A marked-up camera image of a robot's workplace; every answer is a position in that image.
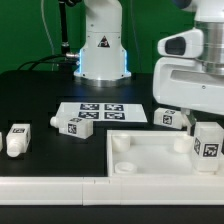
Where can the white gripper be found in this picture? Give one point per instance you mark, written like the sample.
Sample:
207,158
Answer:
181,80

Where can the white square table top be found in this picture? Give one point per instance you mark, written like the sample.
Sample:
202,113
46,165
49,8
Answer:
146,153

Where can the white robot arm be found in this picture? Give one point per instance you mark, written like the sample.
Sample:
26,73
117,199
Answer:
103,60

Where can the white sheet with markers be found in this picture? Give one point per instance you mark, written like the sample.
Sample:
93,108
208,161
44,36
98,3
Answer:
103,111

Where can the black pole with clamp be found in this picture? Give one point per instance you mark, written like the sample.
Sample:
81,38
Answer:
65,47

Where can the white front fence rail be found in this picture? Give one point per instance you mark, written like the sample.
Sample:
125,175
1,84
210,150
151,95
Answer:
152,190

